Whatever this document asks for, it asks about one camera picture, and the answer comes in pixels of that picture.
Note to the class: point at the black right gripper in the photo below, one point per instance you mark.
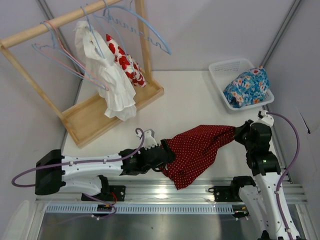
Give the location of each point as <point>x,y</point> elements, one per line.
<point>243,132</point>

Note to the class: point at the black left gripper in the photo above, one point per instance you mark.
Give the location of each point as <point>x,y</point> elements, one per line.
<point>164,153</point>

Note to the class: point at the red polka dot skirt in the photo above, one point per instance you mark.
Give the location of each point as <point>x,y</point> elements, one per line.
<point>195,151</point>

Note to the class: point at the thin blue wire hanger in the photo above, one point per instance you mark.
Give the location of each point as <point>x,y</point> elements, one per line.
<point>92,67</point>

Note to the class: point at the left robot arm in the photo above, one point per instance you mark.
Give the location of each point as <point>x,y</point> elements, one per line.
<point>89,176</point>

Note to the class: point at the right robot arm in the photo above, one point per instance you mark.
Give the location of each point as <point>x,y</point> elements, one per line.
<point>262,192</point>

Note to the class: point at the wide blue plastic hanger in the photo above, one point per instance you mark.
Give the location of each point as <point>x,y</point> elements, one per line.
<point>152,36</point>

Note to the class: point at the blue hanger holding dress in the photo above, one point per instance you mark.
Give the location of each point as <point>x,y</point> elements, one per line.
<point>91,29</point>

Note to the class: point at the blue floral garment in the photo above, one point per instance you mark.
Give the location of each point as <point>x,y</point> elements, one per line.
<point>249,88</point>

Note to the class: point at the white plastic basket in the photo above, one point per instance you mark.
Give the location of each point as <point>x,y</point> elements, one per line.
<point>224,72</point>

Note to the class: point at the white hanging dress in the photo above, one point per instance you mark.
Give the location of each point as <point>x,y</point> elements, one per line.
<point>120,97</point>

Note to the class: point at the red white floral garment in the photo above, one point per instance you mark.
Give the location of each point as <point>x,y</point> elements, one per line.
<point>129,65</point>

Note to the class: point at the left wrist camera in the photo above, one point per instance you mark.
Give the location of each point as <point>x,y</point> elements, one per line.
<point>147,139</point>

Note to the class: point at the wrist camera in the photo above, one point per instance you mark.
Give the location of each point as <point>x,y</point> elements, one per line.
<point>147,139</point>
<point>265,118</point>

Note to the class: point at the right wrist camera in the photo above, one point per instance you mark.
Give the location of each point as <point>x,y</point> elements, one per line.
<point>265,118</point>

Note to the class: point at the aluminium mounting rail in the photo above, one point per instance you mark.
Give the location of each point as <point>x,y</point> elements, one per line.
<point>164,192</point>

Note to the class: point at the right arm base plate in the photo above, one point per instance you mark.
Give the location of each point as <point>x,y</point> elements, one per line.
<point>222,193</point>

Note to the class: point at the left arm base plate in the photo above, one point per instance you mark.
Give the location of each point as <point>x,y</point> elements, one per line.
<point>114,193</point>

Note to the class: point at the white slotted cable duct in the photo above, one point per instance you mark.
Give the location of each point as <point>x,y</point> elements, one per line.
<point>162,209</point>

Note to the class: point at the pink wire hanger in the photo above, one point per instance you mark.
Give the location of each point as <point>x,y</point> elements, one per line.
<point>79,70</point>

